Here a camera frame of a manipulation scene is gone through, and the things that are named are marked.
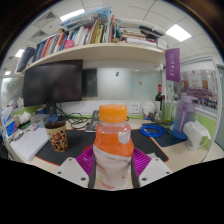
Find blue coiled cable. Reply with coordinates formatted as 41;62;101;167
137;123;167;138

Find white wall power socket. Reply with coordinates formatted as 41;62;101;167
128;102;142;115

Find blue and white box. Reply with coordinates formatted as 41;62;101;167
2;114;18;138

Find grey door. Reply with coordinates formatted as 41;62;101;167
216;64;224;151

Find black red-edged desk mat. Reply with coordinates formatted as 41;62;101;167
34;129;170;167

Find orange-capped plastic drink bottle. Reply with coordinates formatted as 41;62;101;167
92;103;135;192

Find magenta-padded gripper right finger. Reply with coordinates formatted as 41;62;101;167
130;147;174;190

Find black computer monitor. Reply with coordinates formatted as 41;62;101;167
22;59;84;116

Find flat round red coaster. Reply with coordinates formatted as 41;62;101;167
80;143;96;154

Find white tissue pile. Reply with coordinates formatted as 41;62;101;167
12;110;33;127

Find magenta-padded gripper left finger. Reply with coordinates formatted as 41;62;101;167
54;146;98;190

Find black tangled cables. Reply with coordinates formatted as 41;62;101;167
54;104;98;130

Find floral patterned paper cup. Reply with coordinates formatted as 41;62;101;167
44;120;69;153

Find clear plastic container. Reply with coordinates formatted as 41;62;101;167
30;113;51;127

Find small blue electronic device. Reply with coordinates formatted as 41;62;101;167
47;114;61;124

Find purple translucent water bottle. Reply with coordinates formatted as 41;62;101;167
172;92;196;140

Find purple hanging banner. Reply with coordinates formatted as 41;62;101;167
164;48;182;83

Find dark wine bottle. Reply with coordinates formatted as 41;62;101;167
154;84;164;113

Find group photo wall poster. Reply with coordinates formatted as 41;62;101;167
176;69;219;111

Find dark blue mouse pad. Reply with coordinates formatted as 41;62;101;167
151;128;188;148

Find grey metal stand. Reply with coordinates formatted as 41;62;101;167
84;109;101;133

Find white plastic pitcher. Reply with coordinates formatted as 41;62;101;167
182;119;212;151

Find beige shelf full of books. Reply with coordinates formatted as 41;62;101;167
14;5;169;74

